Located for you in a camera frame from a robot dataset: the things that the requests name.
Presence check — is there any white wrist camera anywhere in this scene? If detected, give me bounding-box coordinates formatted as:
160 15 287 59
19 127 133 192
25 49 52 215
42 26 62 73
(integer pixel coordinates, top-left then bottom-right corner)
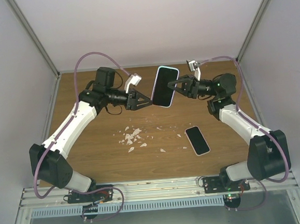
124 73 141 93
186 60 201 80

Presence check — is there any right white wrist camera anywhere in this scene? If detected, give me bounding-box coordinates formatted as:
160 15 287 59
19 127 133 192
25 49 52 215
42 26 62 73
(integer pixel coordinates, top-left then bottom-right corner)
186 60 201 80

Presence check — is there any grey slotted cable duct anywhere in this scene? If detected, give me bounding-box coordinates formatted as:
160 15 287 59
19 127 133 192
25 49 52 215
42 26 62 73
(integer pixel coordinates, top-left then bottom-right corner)
31 196 224 218

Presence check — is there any left aluminium frame post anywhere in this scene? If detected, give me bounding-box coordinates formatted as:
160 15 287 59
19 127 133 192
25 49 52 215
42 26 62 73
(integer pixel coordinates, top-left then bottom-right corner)
5 0 60 79

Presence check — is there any aluminium mounting rail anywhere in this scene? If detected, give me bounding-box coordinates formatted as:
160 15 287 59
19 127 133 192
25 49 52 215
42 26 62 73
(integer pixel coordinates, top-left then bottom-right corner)
19 173 299 208

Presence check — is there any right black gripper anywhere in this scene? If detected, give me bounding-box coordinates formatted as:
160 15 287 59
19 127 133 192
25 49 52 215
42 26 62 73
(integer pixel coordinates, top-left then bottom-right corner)
165 73 218 102

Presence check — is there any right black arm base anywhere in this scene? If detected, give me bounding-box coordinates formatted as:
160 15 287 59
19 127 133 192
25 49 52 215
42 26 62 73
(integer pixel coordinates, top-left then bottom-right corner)
196 175 251 193

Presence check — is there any purple cable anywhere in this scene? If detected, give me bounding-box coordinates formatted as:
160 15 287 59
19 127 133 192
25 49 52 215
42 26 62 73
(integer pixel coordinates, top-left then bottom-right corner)
23 49 143 224
197 51 293 214

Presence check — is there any smartphone in pink case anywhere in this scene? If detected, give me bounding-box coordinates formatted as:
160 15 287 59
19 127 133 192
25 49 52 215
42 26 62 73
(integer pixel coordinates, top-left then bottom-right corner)
185 126 211 156

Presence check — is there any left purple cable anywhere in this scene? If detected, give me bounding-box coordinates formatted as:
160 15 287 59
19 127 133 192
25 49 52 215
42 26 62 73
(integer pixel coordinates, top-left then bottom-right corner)
23 49 143 224

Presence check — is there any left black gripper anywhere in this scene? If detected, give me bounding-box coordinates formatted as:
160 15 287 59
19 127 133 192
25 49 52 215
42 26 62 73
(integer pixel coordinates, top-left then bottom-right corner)
107 84 153 112

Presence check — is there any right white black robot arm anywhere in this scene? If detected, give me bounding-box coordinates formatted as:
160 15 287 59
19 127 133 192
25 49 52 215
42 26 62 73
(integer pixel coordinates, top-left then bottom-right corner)
168 73 291 191

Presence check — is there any right aluminium frame post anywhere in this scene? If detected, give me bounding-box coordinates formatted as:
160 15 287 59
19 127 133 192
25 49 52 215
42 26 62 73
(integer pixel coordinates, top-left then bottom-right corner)
236 0 271 62

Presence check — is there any white debris pile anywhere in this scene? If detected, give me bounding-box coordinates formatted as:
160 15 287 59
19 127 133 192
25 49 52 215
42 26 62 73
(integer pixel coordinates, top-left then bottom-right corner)
118 126 149 153

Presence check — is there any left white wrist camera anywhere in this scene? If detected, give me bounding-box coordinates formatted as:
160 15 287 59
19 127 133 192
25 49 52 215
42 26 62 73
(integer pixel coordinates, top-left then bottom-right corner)
124 73 141 93

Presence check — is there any light blue phone case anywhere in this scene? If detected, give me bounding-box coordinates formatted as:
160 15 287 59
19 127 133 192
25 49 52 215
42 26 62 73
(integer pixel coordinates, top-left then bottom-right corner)
148 64 183 109

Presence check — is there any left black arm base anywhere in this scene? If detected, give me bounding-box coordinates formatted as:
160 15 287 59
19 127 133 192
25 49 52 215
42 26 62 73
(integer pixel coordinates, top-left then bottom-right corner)
63 184 113 204

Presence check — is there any purple smartphone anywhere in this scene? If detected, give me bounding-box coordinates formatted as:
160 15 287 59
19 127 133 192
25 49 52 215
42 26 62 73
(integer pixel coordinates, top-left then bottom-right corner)
151 65 179 108

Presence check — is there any aluminium frame post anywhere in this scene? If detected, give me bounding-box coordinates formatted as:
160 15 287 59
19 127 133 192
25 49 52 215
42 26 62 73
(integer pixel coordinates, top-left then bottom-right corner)
236 0 271 62
5 0 60 79

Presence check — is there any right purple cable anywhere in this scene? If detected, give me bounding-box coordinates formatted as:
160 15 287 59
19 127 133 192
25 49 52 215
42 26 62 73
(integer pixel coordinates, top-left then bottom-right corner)
197 51 293 214

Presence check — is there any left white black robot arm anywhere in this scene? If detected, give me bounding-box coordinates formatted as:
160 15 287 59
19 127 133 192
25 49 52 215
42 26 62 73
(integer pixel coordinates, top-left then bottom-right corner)
29 67 152 202

